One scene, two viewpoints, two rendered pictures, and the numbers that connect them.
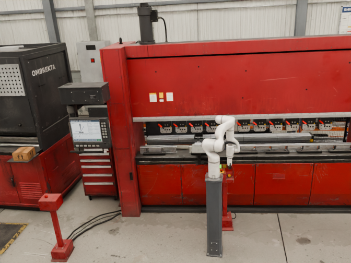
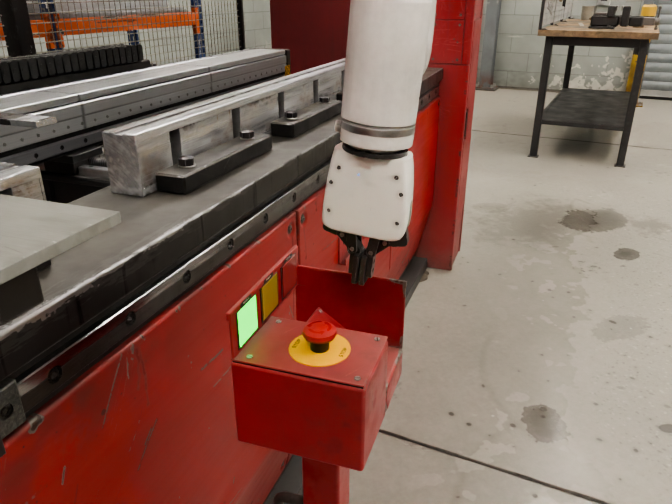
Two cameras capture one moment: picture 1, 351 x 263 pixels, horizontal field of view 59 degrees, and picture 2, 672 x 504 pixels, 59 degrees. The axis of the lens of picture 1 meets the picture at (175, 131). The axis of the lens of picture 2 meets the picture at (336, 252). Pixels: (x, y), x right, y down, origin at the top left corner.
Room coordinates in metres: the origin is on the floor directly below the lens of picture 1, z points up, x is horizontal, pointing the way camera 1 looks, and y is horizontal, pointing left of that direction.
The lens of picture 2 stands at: (3.24, 0.02, 1.16)
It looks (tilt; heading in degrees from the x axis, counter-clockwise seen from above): 24 degrees down; 285
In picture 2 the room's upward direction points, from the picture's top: straight up
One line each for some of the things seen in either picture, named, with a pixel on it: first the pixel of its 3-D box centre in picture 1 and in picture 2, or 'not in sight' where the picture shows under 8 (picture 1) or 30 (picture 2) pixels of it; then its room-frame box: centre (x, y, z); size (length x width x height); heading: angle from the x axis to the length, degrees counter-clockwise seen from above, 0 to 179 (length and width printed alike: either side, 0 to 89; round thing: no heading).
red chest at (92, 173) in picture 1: (102, 166); not in sight; (4.31, 1.15, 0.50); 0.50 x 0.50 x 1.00; 84
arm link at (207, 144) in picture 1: (210, 150); not in sight; (2.92, -0.35, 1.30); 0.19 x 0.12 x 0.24; 61
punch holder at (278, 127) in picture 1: (275, 123); not in sight; (3.71, -1.27, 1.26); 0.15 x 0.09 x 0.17; 84
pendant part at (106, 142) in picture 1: (91, 131); not in sight; (3.36, 0.96, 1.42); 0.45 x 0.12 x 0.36; 81
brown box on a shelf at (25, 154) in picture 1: (22, 153); not in sight; (3.70, 1.99, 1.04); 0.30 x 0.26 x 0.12; 79
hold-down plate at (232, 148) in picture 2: (245, 152); (220, 159); (3.69, -0.90, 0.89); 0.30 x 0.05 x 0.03; 84
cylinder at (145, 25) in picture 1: (151, 23); not in sight; (3.99, 0.21, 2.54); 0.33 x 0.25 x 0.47; 84
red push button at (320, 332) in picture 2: not in sight; (319, 339); (3.41, -0.54, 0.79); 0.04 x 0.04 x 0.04
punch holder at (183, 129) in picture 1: (181, 126); not in sight; (3.83, -0.08, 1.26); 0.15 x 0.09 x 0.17; 84
